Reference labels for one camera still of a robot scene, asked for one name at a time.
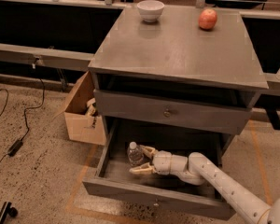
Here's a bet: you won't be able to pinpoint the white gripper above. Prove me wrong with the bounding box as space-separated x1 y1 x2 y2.
129 145 172 175

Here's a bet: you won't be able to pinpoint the clear plastic water bottle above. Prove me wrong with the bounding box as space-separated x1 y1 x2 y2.
127 142 144 166

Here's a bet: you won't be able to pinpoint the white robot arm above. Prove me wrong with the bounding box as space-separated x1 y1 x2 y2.
127 142 280 224

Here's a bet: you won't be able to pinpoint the open grey middle drawer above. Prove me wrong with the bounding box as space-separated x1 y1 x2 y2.
83 119 235 220

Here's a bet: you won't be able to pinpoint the grey top drawer with knob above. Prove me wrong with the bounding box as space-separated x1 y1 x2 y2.
94 90 251 134

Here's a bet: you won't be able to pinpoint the grey wooden drawer cabinet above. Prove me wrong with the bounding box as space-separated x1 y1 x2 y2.
89 7 268 149

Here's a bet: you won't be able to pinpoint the cardboard box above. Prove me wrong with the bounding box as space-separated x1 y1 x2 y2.
54 72 106 146

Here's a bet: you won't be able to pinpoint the crumpled items in box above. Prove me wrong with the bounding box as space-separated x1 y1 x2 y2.
86 98 97 117

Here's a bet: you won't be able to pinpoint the white ceramic bowl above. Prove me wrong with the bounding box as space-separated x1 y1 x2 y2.
137 0 164 22

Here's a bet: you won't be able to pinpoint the black caster wheel base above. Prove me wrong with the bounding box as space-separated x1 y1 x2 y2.
0 202 18 224

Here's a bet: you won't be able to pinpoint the red apple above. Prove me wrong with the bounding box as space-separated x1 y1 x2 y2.
198 8 217 30

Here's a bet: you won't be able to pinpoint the black power adapter with cable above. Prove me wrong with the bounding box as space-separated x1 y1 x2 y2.
0 80 45 163

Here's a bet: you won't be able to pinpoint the grey metal rail beam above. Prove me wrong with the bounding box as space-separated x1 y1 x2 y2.
0 43 93 71

